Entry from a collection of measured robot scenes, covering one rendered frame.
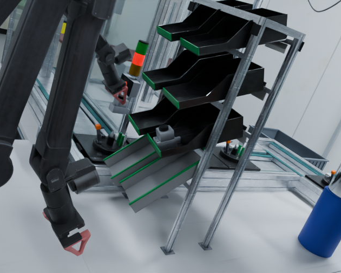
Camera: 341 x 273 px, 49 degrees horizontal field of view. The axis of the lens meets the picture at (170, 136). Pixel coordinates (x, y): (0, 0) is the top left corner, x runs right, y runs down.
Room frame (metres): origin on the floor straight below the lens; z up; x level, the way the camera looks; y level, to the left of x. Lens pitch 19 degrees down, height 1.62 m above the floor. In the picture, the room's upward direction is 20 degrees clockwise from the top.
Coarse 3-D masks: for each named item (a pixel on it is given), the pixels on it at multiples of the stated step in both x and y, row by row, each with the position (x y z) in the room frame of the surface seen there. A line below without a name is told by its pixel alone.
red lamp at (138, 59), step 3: (135, 54) 1.67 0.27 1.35; (138, 54) 1.67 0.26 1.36; (135, 57) 1.67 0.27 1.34; (138, 57) 1.67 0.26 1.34; (141, 57) 1.67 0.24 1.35; (144, 57) 1.68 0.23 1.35; (132, 60) 1.68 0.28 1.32; (135, 60) 1.67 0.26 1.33; (138, 60) 1.67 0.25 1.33; (141, 60) 1.67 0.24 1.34; (135, 63) 1.67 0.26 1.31; (138, 63) 1.67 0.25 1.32; (141, 63) 1.68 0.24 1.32
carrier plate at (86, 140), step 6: (78, 138) 1.46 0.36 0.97; (84, 138) 1.48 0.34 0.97; (90, 138) 1.50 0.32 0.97; (84, 144) 1.42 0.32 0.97; (90, 144) 1.44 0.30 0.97; (126, 144) 1.58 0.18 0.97; (84, 150) 1.37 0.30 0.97; (90, 150) 1.39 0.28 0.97; (96, 150) 1.41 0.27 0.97; (90, 156) 1.33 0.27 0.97; (96, 156) 1.35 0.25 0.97; (102, 156) 1.37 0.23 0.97; (96, 162) 1.32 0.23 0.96; (102, 162) 1.33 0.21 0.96
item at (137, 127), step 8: (160, 104) 1.31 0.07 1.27; (168, 104) 1.33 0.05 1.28; (208, 104) 1.25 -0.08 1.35; (144, 112) 1.29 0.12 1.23; (152, 112) 1.30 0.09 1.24; (160, 112) 1.32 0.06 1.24; (168, 112) 1.32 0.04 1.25; (176, 112) 1.20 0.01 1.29; (184, 112) 1.22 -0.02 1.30; (136, 120) 1.26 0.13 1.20; (144, 120) 1.26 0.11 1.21; (152, 120) 1.26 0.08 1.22; (160, 120) 1.26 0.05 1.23; (168, 120) 1.20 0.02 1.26; (176, 120) 1.21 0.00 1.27; (136, 128) 1.17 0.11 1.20; (144, 128) 1.16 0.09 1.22; (152, 128) 1.17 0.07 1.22
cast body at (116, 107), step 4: (120, 96) 1.44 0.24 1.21; (116, 100) 1.44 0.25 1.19; (112, 104) 1.44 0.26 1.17; (116, 104) 1.43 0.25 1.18; (120, 104) 1.44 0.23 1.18; (124, 104) 1.45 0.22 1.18; (108, 108) 1.45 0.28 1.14; (112, 108) 1.43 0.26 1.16; (116, 108) 1.43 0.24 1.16; (120, 108) 1.44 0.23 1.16; (124, 108) 1.45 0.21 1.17; (112, 112) 1.42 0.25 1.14; (116, 112) 1.43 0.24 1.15; (120, 112) 1.44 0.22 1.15; (124, 112) 1.45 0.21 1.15; (128, 112) 1.48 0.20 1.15
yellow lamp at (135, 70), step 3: (132, 63) 1.68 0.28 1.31; (132, 66) 1.67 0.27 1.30; (135, 66) 1.67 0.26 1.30; (138, 66) 1.67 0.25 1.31; (141, 66) 1.69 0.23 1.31; (129, 69) 1.68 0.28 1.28; (132, 69) 1.67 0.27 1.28; (135, 69) 1.67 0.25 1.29; (138, 69) 1.67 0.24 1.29; (129, 72) 1.68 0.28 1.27; (132, 72) 1.67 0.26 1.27; (135, 72) 1.67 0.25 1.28; (138, 72) 1.68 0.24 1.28; (135, 75) 1.67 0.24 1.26; (138, 75) 1.68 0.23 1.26
